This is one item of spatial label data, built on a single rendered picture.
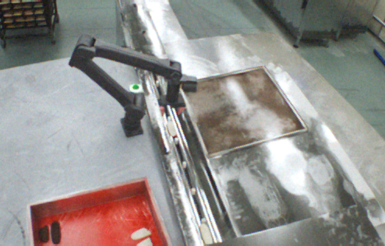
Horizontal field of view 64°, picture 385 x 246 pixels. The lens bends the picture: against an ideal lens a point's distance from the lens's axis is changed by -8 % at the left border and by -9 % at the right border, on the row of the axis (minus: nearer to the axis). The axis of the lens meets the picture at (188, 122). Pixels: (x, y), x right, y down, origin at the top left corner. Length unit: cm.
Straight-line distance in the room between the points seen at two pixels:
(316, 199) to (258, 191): 24
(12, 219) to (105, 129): 60
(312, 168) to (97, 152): 94
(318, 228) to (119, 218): 76
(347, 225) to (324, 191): 52
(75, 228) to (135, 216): 23
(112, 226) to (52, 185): 32
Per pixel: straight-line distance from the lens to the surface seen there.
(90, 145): 156
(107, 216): 133
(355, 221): 93
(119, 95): 145
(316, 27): 423
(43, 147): 159
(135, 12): 238
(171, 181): 137
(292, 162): 147
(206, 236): 127
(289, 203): 135
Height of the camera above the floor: 199
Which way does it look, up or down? 45 degrees down
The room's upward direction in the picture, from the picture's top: 9 degrees clockwise
